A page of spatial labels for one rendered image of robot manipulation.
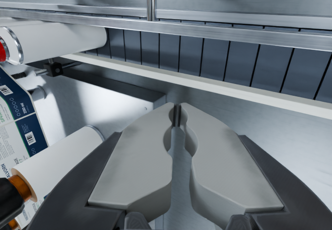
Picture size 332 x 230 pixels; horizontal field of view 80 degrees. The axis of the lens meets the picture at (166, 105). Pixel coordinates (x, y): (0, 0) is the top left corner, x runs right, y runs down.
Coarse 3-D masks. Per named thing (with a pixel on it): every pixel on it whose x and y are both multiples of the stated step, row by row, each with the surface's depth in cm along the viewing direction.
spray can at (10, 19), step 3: (0, 18) 37; (3, 18) 37; (6, 18) 38; (9, 18) 38; (12, 18) 38; (15, 18) 39; (18, 18) 39; (21, 18) 39; (24, 18) 40; (0, 21) 36; (3, 21) 37; (6, 21) 37; (9, 21) 37; (12, 21) 38; (15, 21) 38; (18, 21) 39
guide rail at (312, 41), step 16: (16, 16) 37; (32, 16) 35; (48, 16) 32; (64, 16) 30; (80, 16) 29; (96, 16) 28; (160, 32) 23; (176, 32) 22; (192, 32) 21; (208, 32) 20; (224, 32) 20; (240, 32) 19; (256, 32) 18; (272, 32) 18; (288, 32) 17; (304, 32) 17; (304, 48) 17; (320, 48) 16
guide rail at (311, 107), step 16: (96, 64) 38; (112, 64) 36; (128, 64) 35; (176, 80) 30; (192, 80) 29; (208, 80) 29; (240, 96) 26; (256, 96) 25; (272, 96) 24; (288, 96) 24; (304, 112) 23; (320, 112) 22
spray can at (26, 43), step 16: (0, 32) 26; (16, 32) 26; (32, 32) 27; (48, 32) 29; (64, 32) 31; (80, 32) 33; (96, 32) 36; (0, 48) 25; (16, 48) 26; (32, 48) 27; (48, 48) 29; (64, 48) 32; (80, 48) 34; (16, 64) 28
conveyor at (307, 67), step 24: (216, 24) 27; (240, 24) 26; (96, 48) 41; (120, 48) 38; (144, 48) 35; (168, 48) 33; (192, 48) 31; (216, 48) 29; (240, 48) 27; (264, 48) 26; (288, 48) 24; (192, 72) 32; (216, 72) 30; (240, 72) 28; (264, 72) 27; (288, 72) 25; (312, 72) 24; (312, 96) 25
